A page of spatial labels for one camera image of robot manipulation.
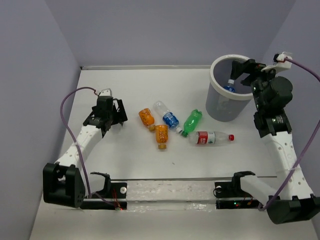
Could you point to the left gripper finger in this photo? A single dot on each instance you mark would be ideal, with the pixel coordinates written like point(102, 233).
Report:
point(119, 113)
point(111, 112)

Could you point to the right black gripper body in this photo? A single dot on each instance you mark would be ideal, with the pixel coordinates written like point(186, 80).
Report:
point(257, 86)

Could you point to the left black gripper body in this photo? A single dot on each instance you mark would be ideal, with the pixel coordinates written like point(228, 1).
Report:
point(109, 115)

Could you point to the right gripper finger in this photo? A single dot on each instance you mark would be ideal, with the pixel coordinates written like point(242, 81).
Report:
point(238, 68)
point(253, 74)

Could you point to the large blue-label clear bottle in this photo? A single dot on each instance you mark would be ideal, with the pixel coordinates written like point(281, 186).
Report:
point(230, 86)

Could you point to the orange juice bottle front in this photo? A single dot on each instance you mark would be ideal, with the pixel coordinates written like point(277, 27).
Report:
point(161, 136)

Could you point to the orange juice bottle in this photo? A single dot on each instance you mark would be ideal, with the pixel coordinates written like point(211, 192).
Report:
point(161, 136)
point(147, 119)

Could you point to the small black-capped clear bottle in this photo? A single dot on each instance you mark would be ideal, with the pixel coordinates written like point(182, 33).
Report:
point(116, 128)

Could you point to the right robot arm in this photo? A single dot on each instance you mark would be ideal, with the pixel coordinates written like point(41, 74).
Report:
point(294, 201)

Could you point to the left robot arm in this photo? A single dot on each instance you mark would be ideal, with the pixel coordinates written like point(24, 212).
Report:
point(66, 182)

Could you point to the grey bin with white rim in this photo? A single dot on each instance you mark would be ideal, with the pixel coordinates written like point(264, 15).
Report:
point(222, 105)

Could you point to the orange juice bottle rear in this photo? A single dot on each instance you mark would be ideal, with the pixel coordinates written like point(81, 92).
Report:
point(147, 119)

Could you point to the green plastic bottle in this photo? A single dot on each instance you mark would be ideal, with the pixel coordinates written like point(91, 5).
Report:
point(191, 122)

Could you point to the red-label clear bottle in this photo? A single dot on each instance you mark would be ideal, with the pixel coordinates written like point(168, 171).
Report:
point(210, 138)

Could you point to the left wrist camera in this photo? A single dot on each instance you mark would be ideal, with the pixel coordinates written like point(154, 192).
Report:
point(105, 93)

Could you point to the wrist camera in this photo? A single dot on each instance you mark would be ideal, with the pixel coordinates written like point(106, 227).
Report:
point(105, 93)
point(280, 63)

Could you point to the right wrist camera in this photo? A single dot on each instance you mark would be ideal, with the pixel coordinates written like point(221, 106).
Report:
point(280, 63)

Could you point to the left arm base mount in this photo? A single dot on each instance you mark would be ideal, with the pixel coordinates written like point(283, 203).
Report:
point(107, 197)

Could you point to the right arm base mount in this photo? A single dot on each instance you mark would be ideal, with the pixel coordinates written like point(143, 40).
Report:
point(230, 198)

